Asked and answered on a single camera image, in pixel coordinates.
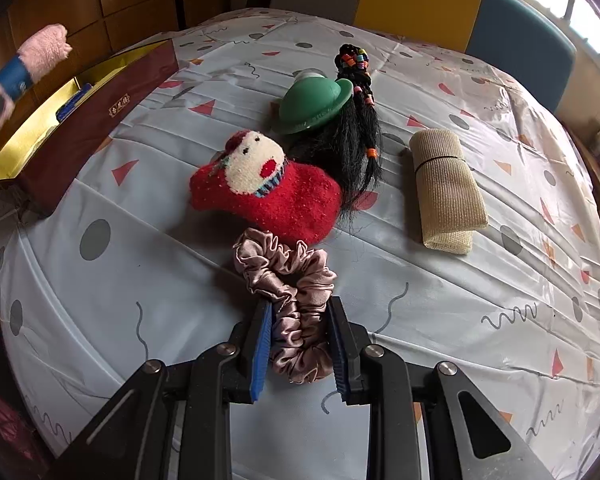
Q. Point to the grey yellow blue headboard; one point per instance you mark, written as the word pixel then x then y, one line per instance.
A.
pixel 415 5

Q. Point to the black beaded hair wig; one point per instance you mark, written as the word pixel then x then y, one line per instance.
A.
pixel 355 125

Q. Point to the gold tin box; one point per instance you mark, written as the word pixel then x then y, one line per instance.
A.
pixel 80 155

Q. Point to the red knitted sock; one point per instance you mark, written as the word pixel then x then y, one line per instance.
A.
pixel 290 200

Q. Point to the beige bandage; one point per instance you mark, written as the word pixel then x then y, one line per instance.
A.
pixel 445 185

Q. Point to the green silicone brush bottle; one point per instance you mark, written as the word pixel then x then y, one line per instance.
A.
pixel 315 102

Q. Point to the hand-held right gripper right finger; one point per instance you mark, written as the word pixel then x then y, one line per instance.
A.
pixel 341 355

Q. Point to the blue tissue pack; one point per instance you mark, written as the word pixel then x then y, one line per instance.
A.
pixel 72 102

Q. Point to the pink towel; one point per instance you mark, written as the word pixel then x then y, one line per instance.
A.
pixel 45 47

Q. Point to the pink satin scrunchie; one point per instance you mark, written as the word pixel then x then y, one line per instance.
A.
pixel 300 280

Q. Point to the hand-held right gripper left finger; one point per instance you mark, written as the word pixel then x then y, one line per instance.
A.
pixel 262 355

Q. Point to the patterned white tablecloth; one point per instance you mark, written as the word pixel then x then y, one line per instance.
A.
pixel 130 270

